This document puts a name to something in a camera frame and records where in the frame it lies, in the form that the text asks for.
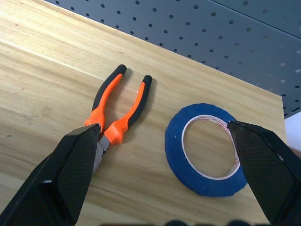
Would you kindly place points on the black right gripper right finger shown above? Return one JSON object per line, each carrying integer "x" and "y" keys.
{"x": 270, "y": 164}

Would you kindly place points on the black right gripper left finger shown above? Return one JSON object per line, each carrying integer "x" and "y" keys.
{"x": 54, "y": 179}

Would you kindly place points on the orange and black pliers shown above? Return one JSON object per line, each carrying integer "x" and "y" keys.
{"x": 110, "y": 89}

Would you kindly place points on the white pegboard panel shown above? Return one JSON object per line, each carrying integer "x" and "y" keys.
{"x": 188, "y": 35}

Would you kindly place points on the blue tape roll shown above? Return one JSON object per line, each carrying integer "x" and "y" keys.
{"x": 174, "y": 147}

